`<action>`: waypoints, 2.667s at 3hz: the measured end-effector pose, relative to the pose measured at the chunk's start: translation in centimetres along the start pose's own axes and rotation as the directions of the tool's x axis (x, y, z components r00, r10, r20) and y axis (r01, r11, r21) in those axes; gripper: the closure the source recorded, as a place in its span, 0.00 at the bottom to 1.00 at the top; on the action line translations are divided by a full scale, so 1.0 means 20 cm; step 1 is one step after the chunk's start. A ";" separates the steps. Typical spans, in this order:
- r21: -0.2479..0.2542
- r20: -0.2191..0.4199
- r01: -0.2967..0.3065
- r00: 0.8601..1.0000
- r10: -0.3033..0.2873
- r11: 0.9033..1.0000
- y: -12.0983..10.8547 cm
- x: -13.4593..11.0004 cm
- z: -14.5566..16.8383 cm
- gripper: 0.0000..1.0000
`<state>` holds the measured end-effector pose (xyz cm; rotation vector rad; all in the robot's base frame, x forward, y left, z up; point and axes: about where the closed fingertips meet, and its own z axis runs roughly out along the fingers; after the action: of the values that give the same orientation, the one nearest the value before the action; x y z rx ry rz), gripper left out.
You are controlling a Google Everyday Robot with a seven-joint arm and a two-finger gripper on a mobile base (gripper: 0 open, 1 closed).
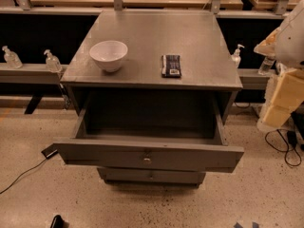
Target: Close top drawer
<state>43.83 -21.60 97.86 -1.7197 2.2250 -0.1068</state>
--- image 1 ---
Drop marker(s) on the clear pump bottle right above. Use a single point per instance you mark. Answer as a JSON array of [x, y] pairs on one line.
[[236, 55]]

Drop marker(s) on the grey drawer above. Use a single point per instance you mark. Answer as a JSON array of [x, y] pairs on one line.
[[154, 130], [145, 175]]

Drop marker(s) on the clear pump bottle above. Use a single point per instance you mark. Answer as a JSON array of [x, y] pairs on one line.
[[236, 55], [11, 58], [53, 63]]

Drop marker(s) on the clear plastic water bottle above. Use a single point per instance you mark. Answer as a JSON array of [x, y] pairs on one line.
[[266, 65]]

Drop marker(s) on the grey top drawer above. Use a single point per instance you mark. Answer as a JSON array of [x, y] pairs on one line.
[[154, 130]]

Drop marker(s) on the grey bottom drawer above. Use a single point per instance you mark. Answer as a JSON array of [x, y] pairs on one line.
[[145, 175]]

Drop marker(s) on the grey drawer cabinet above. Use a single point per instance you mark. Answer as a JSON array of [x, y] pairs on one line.
[[195, 36]]

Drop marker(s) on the beige padded gripper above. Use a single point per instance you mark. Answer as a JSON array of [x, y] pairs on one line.
[[291, 45]]

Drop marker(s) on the clear pump bottle far left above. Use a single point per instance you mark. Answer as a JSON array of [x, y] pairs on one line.
[[11, 58]]

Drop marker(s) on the black object at floor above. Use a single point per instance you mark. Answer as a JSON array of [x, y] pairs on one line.
[[57, 222]]

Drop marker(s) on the black power adapter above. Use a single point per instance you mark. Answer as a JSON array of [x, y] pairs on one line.
[[49, 152]]

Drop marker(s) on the white ceramic bowl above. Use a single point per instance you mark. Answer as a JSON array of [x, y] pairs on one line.
[[108, 55]]

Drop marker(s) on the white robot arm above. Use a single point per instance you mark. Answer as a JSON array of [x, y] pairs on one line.
[[286, 43]]

